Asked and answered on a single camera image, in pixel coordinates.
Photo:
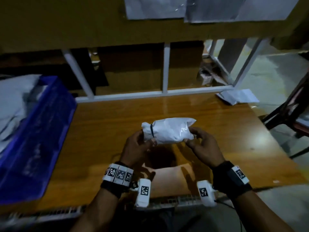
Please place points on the white printed paper sheet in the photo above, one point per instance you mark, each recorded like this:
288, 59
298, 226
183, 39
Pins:
268, 8
215, 9
154, 8

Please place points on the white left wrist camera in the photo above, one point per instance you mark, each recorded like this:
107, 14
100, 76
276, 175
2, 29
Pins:
143, 193

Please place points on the packed white bags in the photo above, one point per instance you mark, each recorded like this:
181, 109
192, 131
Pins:
14, 106

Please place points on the blue plastic crate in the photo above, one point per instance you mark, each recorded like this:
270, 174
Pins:
43, 142

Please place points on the person's left forearm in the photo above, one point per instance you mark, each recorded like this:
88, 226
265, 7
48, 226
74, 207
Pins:
94, 212

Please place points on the wooden table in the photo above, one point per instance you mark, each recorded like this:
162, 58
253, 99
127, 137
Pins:
96, 128

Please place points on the person's left hand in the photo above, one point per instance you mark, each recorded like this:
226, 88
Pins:
135, 149

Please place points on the person's right forearm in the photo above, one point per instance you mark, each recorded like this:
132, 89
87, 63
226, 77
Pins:
260, 212

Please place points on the brown wooden chair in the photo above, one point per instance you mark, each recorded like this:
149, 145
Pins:
289, 111

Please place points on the person's right hand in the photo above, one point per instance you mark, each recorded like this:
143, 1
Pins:
207, 147

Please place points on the white metal shelf rail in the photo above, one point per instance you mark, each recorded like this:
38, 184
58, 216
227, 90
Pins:
154, 93

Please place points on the white metal shelf leg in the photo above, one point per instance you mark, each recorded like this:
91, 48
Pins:
78, 74
166, 67
251, 62

